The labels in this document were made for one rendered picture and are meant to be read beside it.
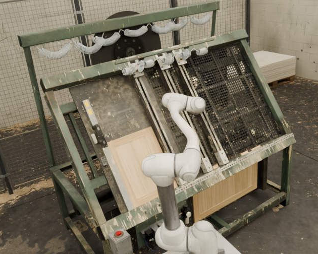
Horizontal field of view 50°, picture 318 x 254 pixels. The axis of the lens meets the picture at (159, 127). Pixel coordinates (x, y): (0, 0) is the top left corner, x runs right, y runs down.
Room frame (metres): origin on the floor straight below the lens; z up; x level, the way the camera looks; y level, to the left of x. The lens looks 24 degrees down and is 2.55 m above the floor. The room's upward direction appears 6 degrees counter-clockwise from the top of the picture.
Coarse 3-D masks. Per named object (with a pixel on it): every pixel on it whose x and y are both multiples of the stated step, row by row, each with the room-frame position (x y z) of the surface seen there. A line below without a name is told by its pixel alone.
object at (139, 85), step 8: (128, 64) 2.88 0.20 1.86; (136, 72) 2.86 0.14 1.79; (136, 80) 2.85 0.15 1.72; (136, 88) 2.85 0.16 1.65; (144, 88) 2.83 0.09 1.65; (144, 96) 2.77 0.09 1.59; (144, 104) 2.76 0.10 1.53; (152, 104) 2.75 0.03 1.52; (152, 112) 2.73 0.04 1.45; (152, 120) 2.67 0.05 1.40; (160, 128) 2.65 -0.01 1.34; (160, 136) 2.58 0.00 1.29; (160, 144) 2.60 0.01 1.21; (168, 144) 2.56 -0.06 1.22; (168, 152) 2.51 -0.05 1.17
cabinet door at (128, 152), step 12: (144, 132) 2.61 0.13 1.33; (108, 144) 2.44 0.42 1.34; (120, 144) 2.47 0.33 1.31; (132, 144) 2.51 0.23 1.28; (144, 144) 2.54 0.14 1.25; (156, 144) 2.58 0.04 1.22; (120, 156) 2.41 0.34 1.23; (132, 156) 2.44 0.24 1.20; (144, 156) 2.47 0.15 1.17; (120, 168) 2.34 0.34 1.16; (132, 168) 2.37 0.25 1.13; (132, 180) 2.31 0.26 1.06; (144, 180) 2.34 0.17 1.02; (132, 192) 2.24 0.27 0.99; (144, 192) 2.28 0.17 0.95; (156, 192) 2.30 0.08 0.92
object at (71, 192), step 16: (288, 160) 3.12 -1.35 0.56; (64, 176) 2.93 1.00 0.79; (288, 176) 3.07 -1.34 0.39; (288, 192) 3.08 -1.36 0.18; (64, 208) 3.07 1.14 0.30; (80, 208) 2.38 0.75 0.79; (256, 208) 2.86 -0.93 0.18; (192, 224) 2.67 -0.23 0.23; (240, 224) 2.68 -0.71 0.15; (80, 240) 2.67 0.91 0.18
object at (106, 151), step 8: (96, 120) 2.52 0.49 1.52; (96, 136) 2.45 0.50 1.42; (104, 152) 2.37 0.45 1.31; (112, 160) 2.34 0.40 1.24; (112, 168) 2.30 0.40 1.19; (120, 176) 2.28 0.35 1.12; (120, 184) 2.24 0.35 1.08; (120, 192) 2.21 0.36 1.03; (128, 200) 2.18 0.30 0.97; (128, 208) 2.13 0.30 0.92
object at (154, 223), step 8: (184, 200) 2.31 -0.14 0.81; (184, 208) 2.24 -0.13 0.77; (160, 216) 2.18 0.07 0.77; (184, 216) 2.23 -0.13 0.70; (144, 224) 2.10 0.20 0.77; (152, 224) 2.13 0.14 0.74; (160, 224) 2.09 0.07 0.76; (136, 232) 2.06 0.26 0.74; (144, 232) 2.04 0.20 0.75; (152, 232) 2.02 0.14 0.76; (144, 240) 2.05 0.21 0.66; (152, 240) 1.98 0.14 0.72
